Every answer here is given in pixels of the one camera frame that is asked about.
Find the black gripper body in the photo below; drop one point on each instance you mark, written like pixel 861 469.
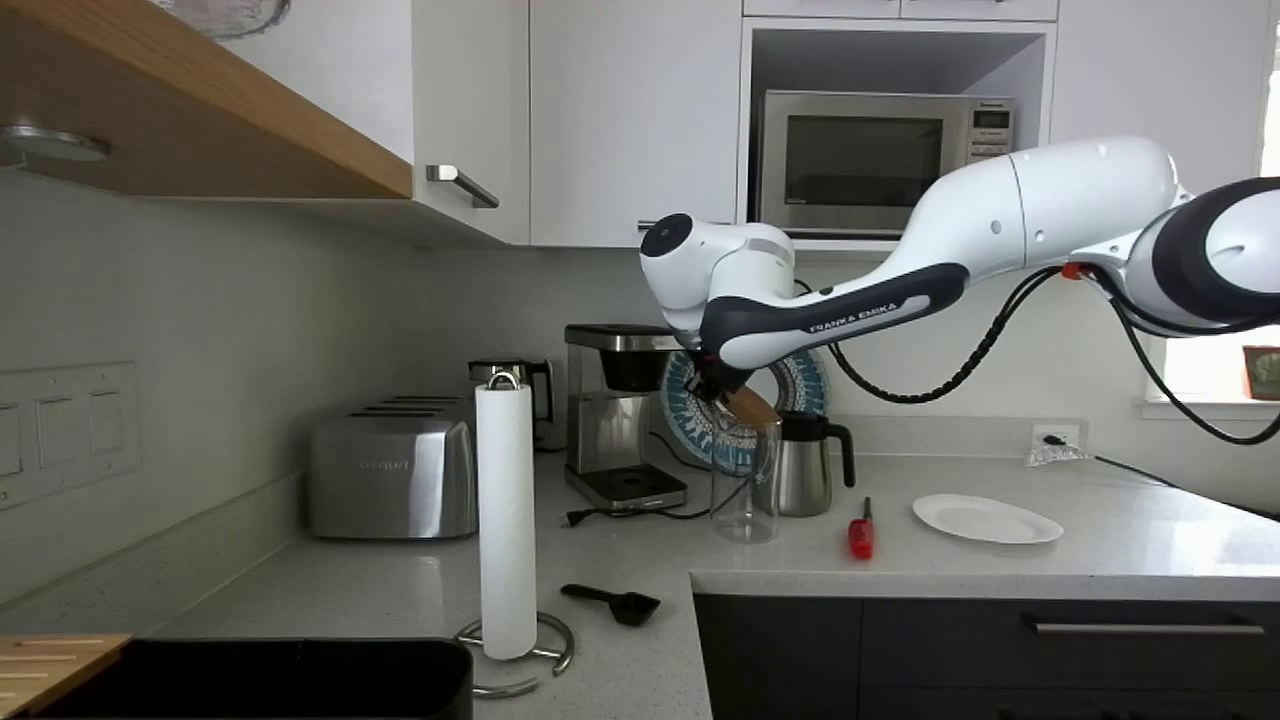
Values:
pixel 717 382

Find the red handled screwdriver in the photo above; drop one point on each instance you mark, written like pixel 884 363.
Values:
pixel 861 532

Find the black scoop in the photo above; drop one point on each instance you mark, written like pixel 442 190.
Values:
pixel 626 606

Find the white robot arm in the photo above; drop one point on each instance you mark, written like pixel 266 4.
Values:
pixel 1179 262

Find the white paper towel roll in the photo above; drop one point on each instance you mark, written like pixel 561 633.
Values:
pixel 505 522

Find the clear glass jug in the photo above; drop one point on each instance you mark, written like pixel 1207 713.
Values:
pixel 747 482

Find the silver microwave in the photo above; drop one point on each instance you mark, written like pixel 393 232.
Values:
pixel 856 163

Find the blue white decorative plate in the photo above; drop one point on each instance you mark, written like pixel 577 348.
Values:
pixel 709 435

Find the stainless steel toaster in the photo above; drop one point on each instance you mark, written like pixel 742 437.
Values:
pixel 393 475

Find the wall power outlet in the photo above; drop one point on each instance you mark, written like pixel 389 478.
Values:
pixel 1053 447

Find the steel thermal carafe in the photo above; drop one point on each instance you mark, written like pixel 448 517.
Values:
pixel 815 456

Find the black silver coffee maker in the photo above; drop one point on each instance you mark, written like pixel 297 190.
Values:
pixel 613 413

